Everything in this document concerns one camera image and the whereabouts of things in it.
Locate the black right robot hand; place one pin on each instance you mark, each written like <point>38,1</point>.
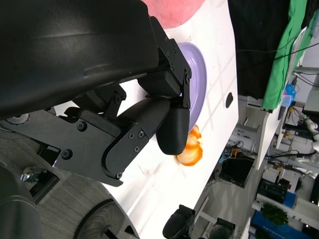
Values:
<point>178,221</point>

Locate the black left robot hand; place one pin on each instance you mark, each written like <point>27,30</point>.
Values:
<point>74,49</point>

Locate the pink plush doll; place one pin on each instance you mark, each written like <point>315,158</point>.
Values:
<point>172,12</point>

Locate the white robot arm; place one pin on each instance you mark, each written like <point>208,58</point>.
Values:
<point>311,127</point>

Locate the purple plate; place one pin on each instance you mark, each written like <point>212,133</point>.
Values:
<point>198,82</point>

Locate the orange toy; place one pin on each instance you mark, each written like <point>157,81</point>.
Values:
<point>192,154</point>

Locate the black box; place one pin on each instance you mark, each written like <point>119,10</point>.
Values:
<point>236,171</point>

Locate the small green plant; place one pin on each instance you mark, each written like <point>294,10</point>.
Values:
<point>274,214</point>

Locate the white desk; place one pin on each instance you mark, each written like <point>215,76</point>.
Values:
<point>268,134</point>

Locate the black rounded housing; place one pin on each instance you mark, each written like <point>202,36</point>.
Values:
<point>17,209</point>

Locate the blue plastic box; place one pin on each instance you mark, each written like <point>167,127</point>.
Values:
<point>290,90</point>

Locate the green cloth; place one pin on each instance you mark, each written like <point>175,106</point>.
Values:
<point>279,74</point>

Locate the black cloth backdrop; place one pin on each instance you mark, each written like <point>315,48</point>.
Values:
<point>254,49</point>

